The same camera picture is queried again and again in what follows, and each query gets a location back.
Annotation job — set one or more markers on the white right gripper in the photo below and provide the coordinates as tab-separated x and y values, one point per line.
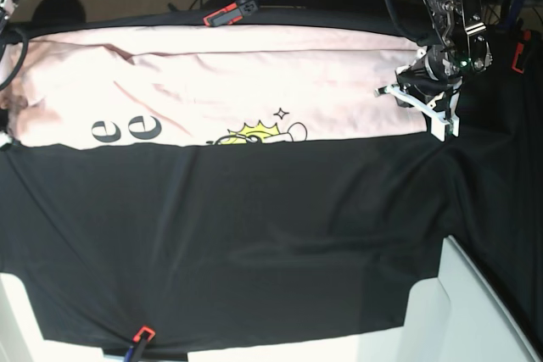
6	141

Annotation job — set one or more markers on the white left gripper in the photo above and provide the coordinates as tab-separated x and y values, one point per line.
417	87

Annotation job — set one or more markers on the pink T-shirt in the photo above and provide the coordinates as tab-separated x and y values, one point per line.
189	85

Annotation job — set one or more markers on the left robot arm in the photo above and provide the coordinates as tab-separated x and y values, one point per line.
448	57

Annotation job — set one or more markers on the orange clamp at right edge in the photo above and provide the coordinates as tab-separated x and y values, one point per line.
521	53

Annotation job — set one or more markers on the orange clamp at edge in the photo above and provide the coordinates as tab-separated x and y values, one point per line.
139	343
521	53

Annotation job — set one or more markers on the black table cloth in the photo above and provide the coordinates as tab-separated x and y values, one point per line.
238	245

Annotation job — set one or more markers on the orange clamp at front edge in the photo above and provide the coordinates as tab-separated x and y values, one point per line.
139	343

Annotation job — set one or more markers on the orange black clamp blue handle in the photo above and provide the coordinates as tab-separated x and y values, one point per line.
232	13

